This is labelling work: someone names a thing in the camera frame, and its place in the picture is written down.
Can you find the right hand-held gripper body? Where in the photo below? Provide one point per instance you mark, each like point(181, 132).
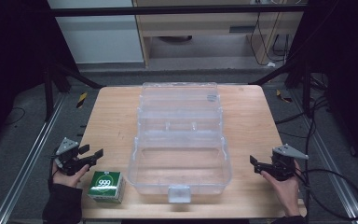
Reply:
point(284, 163)

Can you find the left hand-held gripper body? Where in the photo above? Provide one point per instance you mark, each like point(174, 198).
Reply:
point(71, 161)

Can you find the person's left hand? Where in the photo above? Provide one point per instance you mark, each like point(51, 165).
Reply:
point(66, 179)

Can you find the person's right hand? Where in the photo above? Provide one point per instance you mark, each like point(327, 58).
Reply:
point(284, 191)

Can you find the green and white carton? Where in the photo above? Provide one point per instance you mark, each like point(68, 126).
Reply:
point(105, 186)

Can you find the yellow and black tape marker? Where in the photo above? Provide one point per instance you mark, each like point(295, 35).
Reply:
point(81, 100)
point(283, 97)

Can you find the black metal stand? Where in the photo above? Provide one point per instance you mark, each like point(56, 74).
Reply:
point(306, 90)
point(51, 93)

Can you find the clear plastic storage box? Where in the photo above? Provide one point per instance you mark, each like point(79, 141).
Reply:
point(180, 140)

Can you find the white cabinet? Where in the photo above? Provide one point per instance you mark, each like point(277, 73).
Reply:
point(99, 37)

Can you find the light wooden desk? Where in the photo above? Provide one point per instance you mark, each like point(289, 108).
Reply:
point(199, 28)

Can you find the black metal crossbar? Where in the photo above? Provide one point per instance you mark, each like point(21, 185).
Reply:
point(167, 11)

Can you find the aluminium floor rail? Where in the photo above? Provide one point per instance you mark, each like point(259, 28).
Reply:
point(28, 158)
point(332, 174)

